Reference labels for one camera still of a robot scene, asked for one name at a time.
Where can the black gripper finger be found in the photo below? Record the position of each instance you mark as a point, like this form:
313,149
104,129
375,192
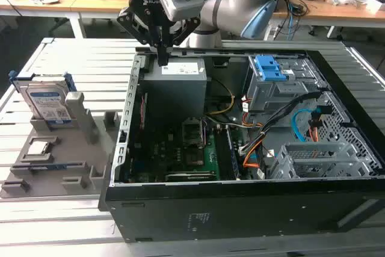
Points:
130,22
188,28

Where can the hard disk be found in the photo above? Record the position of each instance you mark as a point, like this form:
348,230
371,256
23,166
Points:
45,100

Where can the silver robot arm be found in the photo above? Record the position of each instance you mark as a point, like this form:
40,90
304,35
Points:
228,7

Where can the grey metal disk bay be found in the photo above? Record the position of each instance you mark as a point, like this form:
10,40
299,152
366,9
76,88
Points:
285,154

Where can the wooden desk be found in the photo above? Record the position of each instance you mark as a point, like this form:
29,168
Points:
331,10
90,1

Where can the grey power supply unit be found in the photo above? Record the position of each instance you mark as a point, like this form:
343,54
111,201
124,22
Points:
174,91

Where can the blue plastic drive latch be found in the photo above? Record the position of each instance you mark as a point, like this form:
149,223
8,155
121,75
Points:
267,70

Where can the grey metal drive cage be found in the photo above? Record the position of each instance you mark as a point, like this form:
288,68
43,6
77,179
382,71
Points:
270,94

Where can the thin metal locking lever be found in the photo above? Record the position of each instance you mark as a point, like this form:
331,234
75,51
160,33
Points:
204,135

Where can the CPU socket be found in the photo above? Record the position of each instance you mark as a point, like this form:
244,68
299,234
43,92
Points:
195,158

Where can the black RAM slot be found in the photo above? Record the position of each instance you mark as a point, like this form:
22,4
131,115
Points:
234,160
222,154

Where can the green motherboard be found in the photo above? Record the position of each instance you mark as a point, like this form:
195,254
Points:
212,160

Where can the grey parts rack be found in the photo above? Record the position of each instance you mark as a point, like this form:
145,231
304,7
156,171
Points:
69,154

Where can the black graphics card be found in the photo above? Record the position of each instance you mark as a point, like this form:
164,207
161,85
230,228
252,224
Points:
189,175

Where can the silver CPU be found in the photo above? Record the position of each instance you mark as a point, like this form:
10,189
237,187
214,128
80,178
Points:
37,148

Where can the RAM stick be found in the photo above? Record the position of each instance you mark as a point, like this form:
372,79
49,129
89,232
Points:
57,166

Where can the white box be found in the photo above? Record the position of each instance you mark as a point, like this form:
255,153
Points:
376,5

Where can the black PC case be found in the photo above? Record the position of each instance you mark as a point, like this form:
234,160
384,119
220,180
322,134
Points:
240,215

